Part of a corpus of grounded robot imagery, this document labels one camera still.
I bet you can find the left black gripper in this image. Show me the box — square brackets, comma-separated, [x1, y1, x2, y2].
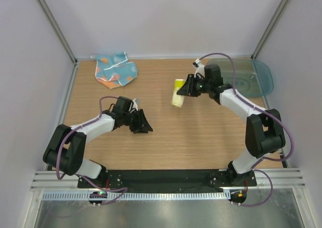
[123, 109, 152, 134]

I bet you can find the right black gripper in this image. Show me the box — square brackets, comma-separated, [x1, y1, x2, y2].
[177, 74, 211, 98]

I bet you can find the yellow green patterned towel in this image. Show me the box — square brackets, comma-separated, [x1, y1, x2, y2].
[171, 78, 187, 108]

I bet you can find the blue orange dotted towel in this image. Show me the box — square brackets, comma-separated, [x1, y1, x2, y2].
[91, 52, 138, 89]

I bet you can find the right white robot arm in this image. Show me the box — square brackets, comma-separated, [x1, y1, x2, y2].
[175, 74, 285, 186]

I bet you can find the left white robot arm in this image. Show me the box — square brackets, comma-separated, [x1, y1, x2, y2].
[43, 108, 153, 188]

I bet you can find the clear blue plastic tray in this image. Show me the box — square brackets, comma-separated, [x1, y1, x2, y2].
[207, 58, 274, 98]

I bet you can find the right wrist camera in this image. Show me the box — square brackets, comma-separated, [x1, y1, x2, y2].
[204, 64, 223, 87]

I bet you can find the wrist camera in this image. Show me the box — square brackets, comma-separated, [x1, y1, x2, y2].
[112, 96, 134, 115]
[204, 64, 223, 87]

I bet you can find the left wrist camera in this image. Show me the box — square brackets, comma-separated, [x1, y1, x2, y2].
[112, 96, 134, 115]

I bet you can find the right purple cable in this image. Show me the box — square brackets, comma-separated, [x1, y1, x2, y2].
[195, 52, 295, 208]

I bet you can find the purple cable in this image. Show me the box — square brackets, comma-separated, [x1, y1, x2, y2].
[56, 96, 128, 208]
[195, 52, 295, 208]

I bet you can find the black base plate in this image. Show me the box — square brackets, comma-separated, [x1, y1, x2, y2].
[89, 169, 257, 189]

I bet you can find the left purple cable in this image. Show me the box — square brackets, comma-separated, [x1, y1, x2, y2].
[56, 96, 128, 208]

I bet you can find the white slotted cable duct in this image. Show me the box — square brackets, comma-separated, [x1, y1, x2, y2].
[42, 190, 230, 201]

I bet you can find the front aluminium rail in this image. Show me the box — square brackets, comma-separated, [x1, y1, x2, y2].
[30, 168, 306, 190]

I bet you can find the right aluminium frame post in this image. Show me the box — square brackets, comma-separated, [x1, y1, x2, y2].
[251, 0, 291, 59]

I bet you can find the aluminium frame post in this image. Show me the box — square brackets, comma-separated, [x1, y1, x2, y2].
[36, 0, 77, 65]
[251, 0, 291, 59]

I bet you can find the left aluminium frame post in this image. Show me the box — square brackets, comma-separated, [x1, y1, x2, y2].
[36, 0, 77, 65]

